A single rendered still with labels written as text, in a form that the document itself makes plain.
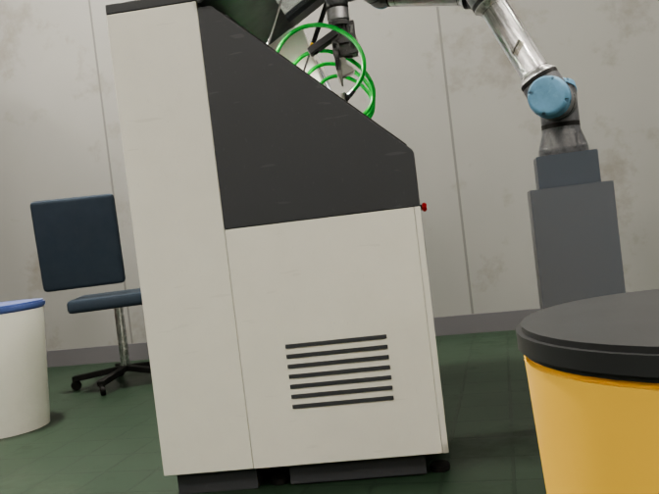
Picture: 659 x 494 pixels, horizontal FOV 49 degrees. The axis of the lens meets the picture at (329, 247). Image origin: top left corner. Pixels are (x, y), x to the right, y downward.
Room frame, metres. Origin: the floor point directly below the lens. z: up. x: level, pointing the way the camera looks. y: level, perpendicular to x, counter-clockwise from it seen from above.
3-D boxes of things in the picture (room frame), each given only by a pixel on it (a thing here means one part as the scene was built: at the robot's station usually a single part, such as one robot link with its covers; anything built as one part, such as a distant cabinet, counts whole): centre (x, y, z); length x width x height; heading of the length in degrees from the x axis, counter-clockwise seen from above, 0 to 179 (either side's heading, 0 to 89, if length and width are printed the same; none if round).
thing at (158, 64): (2.84, 0.37, 0.75); 1.40 x 0.28 x 1.50; 174
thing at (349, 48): (2.43, -0.13, 1.38); 0.09 x 0.08 x 0.12; 83
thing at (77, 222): (4.20, 1.28, 0.55); 0.64 x 0.61 x 1.11; 170
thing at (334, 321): (2.44, -0.02, 0.39); 0.70 x 0.58 x 0.79; 174
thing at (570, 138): (2.26, -0.77, 0.95); 0.15 x 0.15 x 0.10
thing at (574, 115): (2.26, -0.76, 1.07); 0.13 x 0.12 x 0.14; 154
